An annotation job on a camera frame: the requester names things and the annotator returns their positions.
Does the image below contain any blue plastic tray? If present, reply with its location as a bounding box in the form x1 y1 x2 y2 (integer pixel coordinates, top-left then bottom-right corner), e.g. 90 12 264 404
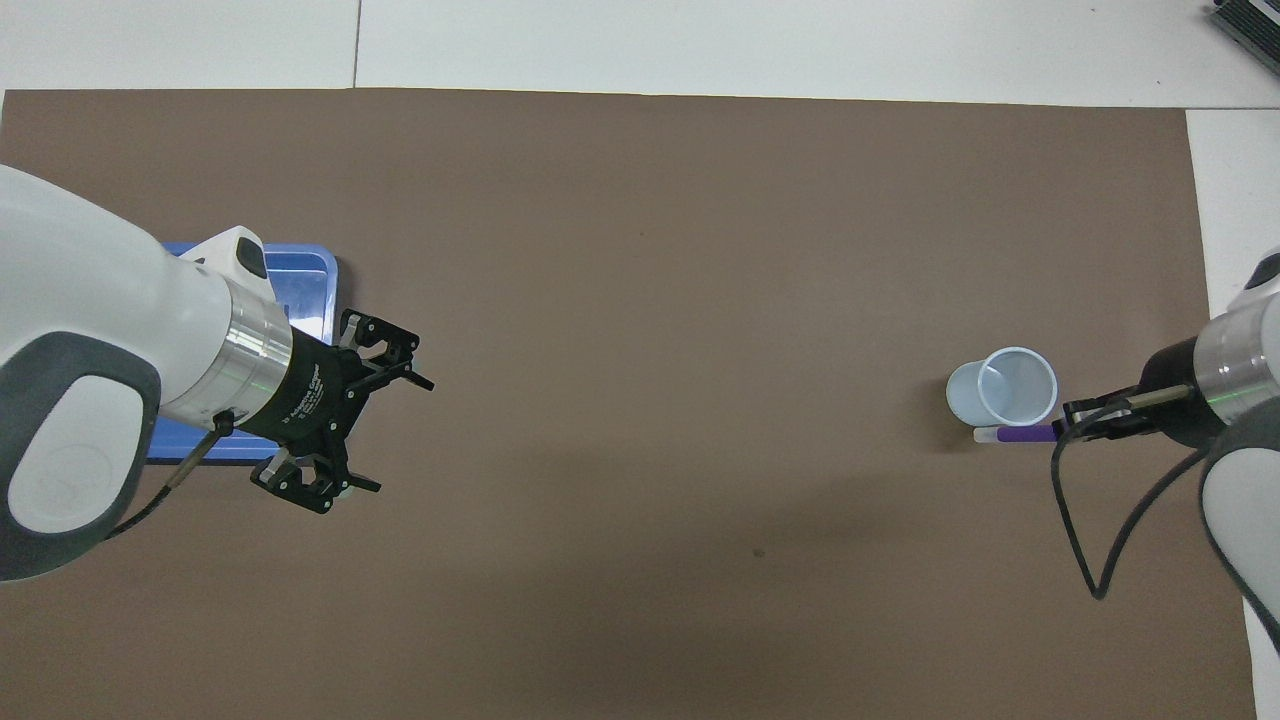
145 242 339 463

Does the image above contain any brown table mat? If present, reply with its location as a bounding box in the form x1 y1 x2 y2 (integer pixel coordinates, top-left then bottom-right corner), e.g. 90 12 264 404
0 88 1259 720

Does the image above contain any translucent plastic cup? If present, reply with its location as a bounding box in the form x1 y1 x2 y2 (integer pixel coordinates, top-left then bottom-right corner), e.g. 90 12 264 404
945 346 1059 430

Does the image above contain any dark ridged device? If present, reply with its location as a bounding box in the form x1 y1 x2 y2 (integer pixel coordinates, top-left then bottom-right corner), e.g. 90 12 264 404
1207 0 1280 77

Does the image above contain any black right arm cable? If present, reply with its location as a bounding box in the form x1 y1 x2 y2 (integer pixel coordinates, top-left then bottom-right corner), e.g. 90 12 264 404
1049 405 1211 601

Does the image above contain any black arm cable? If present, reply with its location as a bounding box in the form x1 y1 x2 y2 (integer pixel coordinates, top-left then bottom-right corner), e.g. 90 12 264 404
1049 405 1211 601
100 408 236 542

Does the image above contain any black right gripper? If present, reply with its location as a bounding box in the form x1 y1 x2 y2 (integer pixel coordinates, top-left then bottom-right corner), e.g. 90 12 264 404
1050 337 1228 450

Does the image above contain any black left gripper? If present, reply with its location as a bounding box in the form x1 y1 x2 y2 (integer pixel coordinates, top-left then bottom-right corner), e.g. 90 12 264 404
236 309 436 516

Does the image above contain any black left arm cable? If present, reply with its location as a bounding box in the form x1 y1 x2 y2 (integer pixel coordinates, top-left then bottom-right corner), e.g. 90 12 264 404
100 408 236 542

